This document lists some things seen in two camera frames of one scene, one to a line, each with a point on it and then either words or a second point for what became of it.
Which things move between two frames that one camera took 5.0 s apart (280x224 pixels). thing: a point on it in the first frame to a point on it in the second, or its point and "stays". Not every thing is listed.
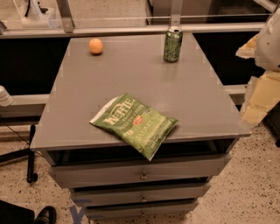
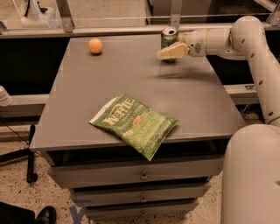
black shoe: (46, 215) stays
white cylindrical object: (6, 100) stays
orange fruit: (95, 46) stays
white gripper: (269, 44) to (196, 43)
